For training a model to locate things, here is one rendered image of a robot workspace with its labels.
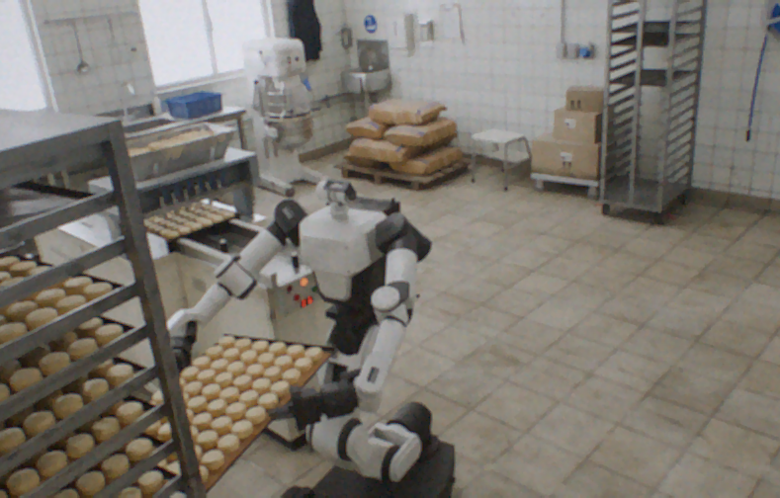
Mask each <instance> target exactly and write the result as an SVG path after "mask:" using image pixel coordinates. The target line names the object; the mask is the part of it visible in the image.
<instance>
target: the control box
mask: <svg viewBox="0 0 780 498"><path fill-rule="evenodd" d="M304 278H306V279H307V283H306V285H305V286H303V285H302V279H304ZM287 286H292V287H293V289H292V291H291V292H287V291H286V289H287ZM313 286H316V284H315V280H314V277H313V274H312V270H311V269H308V270H306V271H304V272H302V273H300V274H298V275H295V276H293V277H291V278H289V279H287V280H284V281H282V282H280V283H278V287H277V288H276V291H277V295H278V302H279V307H280V314H281V315H283V316H287V315H289V314H291V313H293V312H295V311H297V310H299V309H301V308H303V307H304V306H303V305H304V304H303V300H305V302H304V303H305V306H307V305H309V304H310V303H309V302H310V300H308V298H309V297H311V303H313V302H315V301H317V300H319V299H321V297H320V295H319V294H318V291H317V292H313V291H312V287H313ZM296 294H299V295H300V296H301V298H300V300H299V301H295V300H294V296H295V295H296Z"/></svg>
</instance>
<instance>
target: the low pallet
mask: <svg viewBox="0 0 780 498"><path fill-rule="evenodd" d="M471 164H473V159H469V158H462V157H461V159H460V160H459V161H458V162H456V163H453V164H451V165H449V166H447V167H445V168H443V169H441V170H438V171H436V172H434V173H432V174H430V175H415V174H408V173H401V172H398V171H395V170H394V169H393V168H391V166H390V164H389V163H388V164H386V165H383V166H381V167H370V166H363V165H357V164H353V163H350V162H349V161H346V162H341V163H338V164H336V165H333V168H339V169H341V175H342V178H346V179H348V178H350V177H353V176H355V175H358V174H360V173H367V174H372V175H375V184H379V185H382V184H384V183H386V182H389V181H391V180H394V179H400V180H408V181H411V187H412V191H415V192H419V191H422V190H424V189H426V188H428V187H430V186H433V185H435V184H437V183H439V182H441V181H443V180H446V179H448V178H450V177H452V176H454V175H457V174H459V173H461V172H463V171H465V170H467V169H469V166H468V165H471Z"/></svg>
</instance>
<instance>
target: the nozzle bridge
mask: <svg viewBox="0 0 780 498"><path fill-rule="evenodd" d="M220 168H221V169H222V172H223V182H222V183H221V188H220V189H218V188H217V180H216V178H217V176H216V175H219V177H220V181H222V174H221V170H220ZM210 172H211V173H212V175H213V185H212V186H211V191H210V192H207V189H206V183H205V182H206V178H208V179H209V182H210V184H211V183H212V177H211V174H210ZM198 175H200V177H201V180H202V188H201V189H200V187H201V184H200V178H199V176H198ZM187 179H188V180H189V182H190V193H189V194H188V197H189V198H188V199H187V200H185V199H184V195H183V185H186V189H187V191H188V192H189V184H188V181H187ZM195 181H197V184H198V185H199V189H200V195H199V196H196V193H195V189H194V186H195V185H194V182H195ZM135 182H136V187H137V191H138V196H139V200H140V205H141V209H142V213H143V218H144V220H146V219H149V218H153V217H156V216H159V215H161V214H164V213H167V212H170V211H173V210H176V209H179V208H184V207H187V206H190V205H193V204H196V203H199V202H202V201H205V200H208V199H211V198H214V197H217V196H220V195H223V194H226V193H229V192H232V197H233V203H234V209H235V211H237V212H240V213H242V214H245V215H251V214H254V209H253V203H252V197H251V191H250V186H253V187H254V186H257V185H260V184H261V179H260V172H259V166H258V159H257V154H256V153H252V152H248V151H243V150H238V149H233V148H228V149H227V151H226V154H225V156H224V158H221V159H218V160H214V161H211V162H208V163H204V164H201V165H197V166H194V167H190V168H187V169H184V170H180V171H177V172H173V173H170V174H166V175H163V176H159V177H156V178H153V179H149V180H146V181H142V182H137V181H135ZM175 182H176V183H177V185H178V192H179V194H178V197H177V198H176V199H177V203H172V198H171V189H174V192H175V194H176V196H177V188H176V184H175ZM88 186H89V190H90V192H91V193H96V194H102V193H105V192H108V191H111V190H112V189H113V187H112V183H111V179H110V176H108V177H105V178H101V179H98V180H94V181H90V182H88ZM162 186H164V187H165V190H166V201H165V207H161V206H160V202H159V198H158V197H159V194H158V193H159V192H161V193H162V196H163V198H164V199H165V193H164V188H163V187H162ZM96 214H97V215H100V216H102V217H104V218H106V219H107V223H108V227H109V232H110V236H111V240H112V241H115V240H117V239H119V238H122V237H124V234H123V229H122V225H121V221H120V217H119V213H118V208H117V207H111V208H109V209H106V210H103V211H101V212H98V213H96Z"/></svg>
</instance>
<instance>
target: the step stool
mask: <svg viewBox="0 0 780 498"><path fill-rule="evenodd" d="M472 138H473V169H472V183H474V182H475V161H478V160H481V159H483V158H487V157H488V158H493V159H497V160H499V163H500V167H501V172H504V191H507V169H508V168H511V167H514V166H517V165H520V164H523V163H526V162H528V161H530V162H531V166H532V154H531V153H530V150H529V146H528V142H527V139H526V137H525V134H521V133H516V132H510V131H504V130H499V129H491V130H487V131H484V132H480V133H477V134H474V135H472ZM476 139H479V140H484V141H489V142H494V143H495V147H496V151H495V152H492V153H489V154H487V156H483V157H481V158H478V159H475V150H476ZM520 139H523V140H525V144H526V148H527V151H528V153H525V152H520V151H515V150H510V149H507V145H508V143H511V142H514V141H517V140H520ZM497 143H500V144H505V145H504V149H502V150H498V146H497ZM501 160H502V161H504V168H503V166H502V162H501ZM523 160H525V161H523ZM520 161H522V162H520ZM507 162H511V163H516V164H514V165H511V166H508V167H507Z"/></svg>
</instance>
